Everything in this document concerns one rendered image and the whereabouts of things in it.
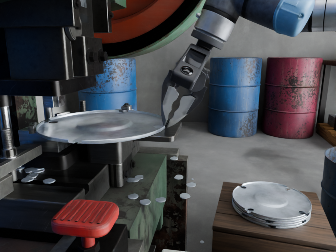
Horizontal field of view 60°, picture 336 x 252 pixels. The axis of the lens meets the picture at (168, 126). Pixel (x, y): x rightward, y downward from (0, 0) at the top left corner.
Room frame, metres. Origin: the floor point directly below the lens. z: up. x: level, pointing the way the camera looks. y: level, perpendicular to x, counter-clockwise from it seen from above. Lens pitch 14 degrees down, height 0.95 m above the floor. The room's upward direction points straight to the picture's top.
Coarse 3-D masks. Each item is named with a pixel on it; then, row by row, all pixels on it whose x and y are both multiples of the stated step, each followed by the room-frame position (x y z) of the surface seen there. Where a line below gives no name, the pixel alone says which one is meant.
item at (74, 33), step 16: (80, 0) 0.67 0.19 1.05; (80, 16) 0.66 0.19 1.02; (16, 32) 0.60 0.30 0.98; (32, 32) 0.60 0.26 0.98; (48, 32) 0.59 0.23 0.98; (64, 32) 0.59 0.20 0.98; (80, 32) 0.63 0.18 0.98; (16, 48) 0.60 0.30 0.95; (32, 48) 0.60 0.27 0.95; (48, 48) 0.59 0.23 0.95; (64, 48) 0.59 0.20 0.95; (80, 48) 0.61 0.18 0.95; (96, 48) 0.66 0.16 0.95; (16, 64) 0.60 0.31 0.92; (32, 64) 0.60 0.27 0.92; (48, 64) 0.59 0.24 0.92; (64, 64) 0.59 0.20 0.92; (80, 64) 0.61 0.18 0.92; (96, 64) 0.66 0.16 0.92
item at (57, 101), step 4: (44, 96) 0.65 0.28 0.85; (56, 96) 0.66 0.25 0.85; (60, 96) 0.67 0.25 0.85; (44, 100) 0.65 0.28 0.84; (48, 100) 0.65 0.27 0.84; (52, 100) 0.65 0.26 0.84; (56, 100) 0.66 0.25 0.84; (60, 100) 0.66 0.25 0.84; (64, 100) 0.68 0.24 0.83; (44, 104) 0.65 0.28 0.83; (48, 104) 0.65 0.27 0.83; (52, 104) 0.65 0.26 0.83; (56, 104) 0.66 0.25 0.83; (60, 104) 0.66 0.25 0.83; (64, 104) 0.68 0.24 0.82
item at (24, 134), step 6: (48, 120) 0.70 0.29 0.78; (18, 132) 0.61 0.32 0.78; (24, 132) 0.60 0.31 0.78; (24, 138) 0.60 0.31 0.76; (30, 138) 0.60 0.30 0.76; (36, 138) 0.60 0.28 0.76; (42, 138) 0.60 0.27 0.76; (42, 144) 0.60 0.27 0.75; (48, 144) 0.60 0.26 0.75; (54, 144) 0.59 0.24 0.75; (60, 144) 0.60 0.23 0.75; (66, 144) 0.63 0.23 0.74; (42, 150) 0.60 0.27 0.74; (48, 150) 0.60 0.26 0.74; (54, 150) 0.59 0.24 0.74; (60, 150) 0.60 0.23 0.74
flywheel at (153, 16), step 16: (128, 0) 1.02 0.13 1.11; (144, 0) 1.01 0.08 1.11; (160, 0) 0.97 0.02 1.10; (176, 0) 0.96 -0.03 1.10; (128, 16) 1.02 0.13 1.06; (144, 16) 0.98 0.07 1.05; (160, 16) 0.97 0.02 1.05; (176, 16) 1.04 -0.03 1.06; (112, 32) 0.99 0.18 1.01; (128, 32) 0.98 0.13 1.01; (144, 32) 0.98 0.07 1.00
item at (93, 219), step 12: (72, 204) 0.33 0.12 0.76; (84, 204) 0.33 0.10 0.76; (96, 204) 0.33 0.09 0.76; (108, 204) 0.33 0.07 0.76; (60, 216) 0.30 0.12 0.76; (72, 216) 0.30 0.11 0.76; (84, 216) 0.30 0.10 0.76; (96, 216) 0.30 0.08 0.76; (108, 216) 0.30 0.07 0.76; (60, 228) 0.28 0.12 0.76; (72, 228) 0.28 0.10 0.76; (84, 228) 0.28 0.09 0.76; (96, 228) 0.28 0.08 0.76; (108, 228) 0.29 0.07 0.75; (84, 240) 0.30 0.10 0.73
